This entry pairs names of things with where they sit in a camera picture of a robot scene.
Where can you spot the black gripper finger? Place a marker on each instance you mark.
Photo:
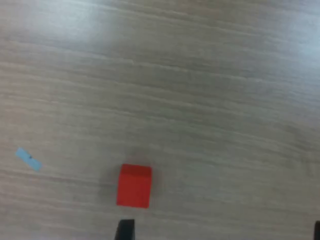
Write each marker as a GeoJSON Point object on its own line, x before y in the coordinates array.
{"type": "Point", "coordinates": [317, 231]}
{"type": "Point", "coordinates": [125, 231]}

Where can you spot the red wooden cube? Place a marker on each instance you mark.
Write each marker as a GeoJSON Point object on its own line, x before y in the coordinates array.
{"type": "Point", "coordinates": [135, 187]}

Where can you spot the blue masking tape piece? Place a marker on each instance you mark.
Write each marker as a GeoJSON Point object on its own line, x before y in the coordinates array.
{"type": "Point", "coordinates": [28, 159]}

